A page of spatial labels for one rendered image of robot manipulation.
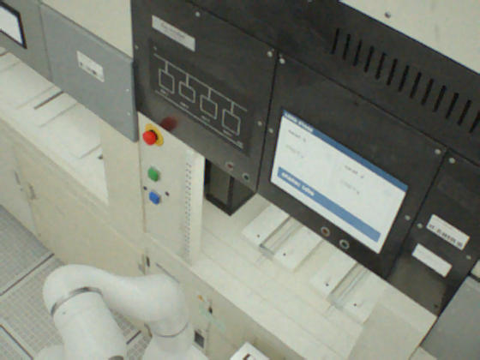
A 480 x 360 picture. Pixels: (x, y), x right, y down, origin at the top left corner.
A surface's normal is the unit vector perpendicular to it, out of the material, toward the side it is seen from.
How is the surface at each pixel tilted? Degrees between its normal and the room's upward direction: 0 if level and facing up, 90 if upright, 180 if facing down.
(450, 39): 89
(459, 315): 90
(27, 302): 0
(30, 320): 0
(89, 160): 0
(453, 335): 90
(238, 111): 90
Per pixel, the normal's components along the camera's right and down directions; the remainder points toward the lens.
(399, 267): -0.64, 0.55
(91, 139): 0.08, -0.66
